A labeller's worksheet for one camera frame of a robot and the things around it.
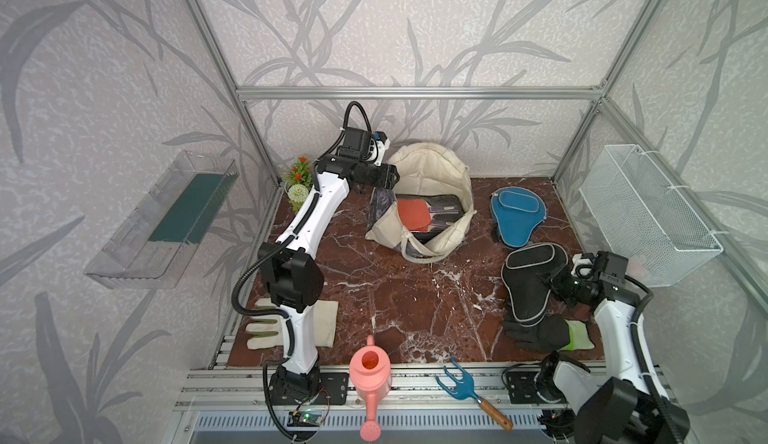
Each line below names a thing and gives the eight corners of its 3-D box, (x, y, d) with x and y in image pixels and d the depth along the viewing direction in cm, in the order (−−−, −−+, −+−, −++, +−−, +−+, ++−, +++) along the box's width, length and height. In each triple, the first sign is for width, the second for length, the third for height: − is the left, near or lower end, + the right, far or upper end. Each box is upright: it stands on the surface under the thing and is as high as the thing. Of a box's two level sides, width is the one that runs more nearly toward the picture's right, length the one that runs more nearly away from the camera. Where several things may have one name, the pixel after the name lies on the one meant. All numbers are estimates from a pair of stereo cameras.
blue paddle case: (501, 248, 103) (504, 240, 99) (488, 195, 118) (491, 187, 115) (554, 248, 103) (560, 240, 99) (534, 195, 118) (538, 187, 115)
